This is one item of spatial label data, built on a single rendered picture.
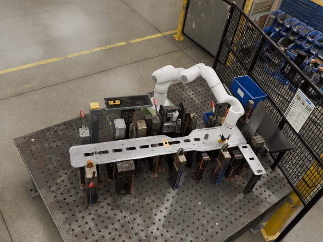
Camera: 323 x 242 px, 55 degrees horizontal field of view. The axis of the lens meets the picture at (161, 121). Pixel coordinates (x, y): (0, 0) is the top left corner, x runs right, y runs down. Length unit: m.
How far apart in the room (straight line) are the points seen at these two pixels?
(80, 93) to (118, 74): 0.68
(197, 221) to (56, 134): 1.39
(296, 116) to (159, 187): 1.21
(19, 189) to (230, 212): 2.03
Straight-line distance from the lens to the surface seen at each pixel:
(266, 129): 2.76
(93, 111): 2.40
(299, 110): 2.63
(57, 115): 4.02
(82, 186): 2.48
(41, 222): 3.18
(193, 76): 2.40
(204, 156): 2.40
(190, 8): 5.38
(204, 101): 3.33
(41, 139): 2.82
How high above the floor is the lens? 2.78
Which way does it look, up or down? 44 degrees down
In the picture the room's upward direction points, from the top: 11 degrees clockwise
